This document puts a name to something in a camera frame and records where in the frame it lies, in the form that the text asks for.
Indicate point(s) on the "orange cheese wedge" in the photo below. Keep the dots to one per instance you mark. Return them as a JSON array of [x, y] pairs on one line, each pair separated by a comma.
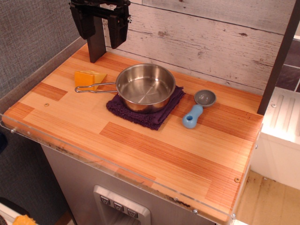
[[88, 78]]

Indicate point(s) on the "yellow black object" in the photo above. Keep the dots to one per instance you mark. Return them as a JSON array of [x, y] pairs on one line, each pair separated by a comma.
[[23, 220]]

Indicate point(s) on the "dark frame post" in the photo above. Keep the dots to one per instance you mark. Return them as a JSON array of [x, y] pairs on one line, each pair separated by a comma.
[[280, 59], [96, 43]]

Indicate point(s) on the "clear acrylic edge guard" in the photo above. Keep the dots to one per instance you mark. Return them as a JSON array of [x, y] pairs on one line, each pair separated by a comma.
[[200, 169]]

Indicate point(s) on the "stainless steel pot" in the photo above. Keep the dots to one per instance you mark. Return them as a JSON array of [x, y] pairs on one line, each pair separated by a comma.
[[142, 88]]

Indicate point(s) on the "dark left frame post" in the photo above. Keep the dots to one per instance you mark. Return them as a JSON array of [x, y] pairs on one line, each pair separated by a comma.
[[96, 43]]

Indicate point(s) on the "dark right frame post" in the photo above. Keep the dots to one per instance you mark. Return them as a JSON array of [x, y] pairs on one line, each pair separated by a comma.
[[280, 59]]

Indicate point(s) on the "blue grey scoop spoon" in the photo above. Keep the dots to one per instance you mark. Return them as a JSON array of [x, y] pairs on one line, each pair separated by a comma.
[[203, 99]]

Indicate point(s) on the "silver dispenser panel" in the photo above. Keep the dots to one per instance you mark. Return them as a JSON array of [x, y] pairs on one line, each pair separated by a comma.
[[115, 209]]

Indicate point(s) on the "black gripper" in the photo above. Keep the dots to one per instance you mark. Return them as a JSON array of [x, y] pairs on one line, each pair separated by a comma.
[[83, 11]]

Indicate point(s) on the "purple folded towel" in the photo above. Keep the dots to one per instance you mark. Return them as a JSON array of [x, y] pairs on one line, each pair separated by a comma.
[[148, 120]]

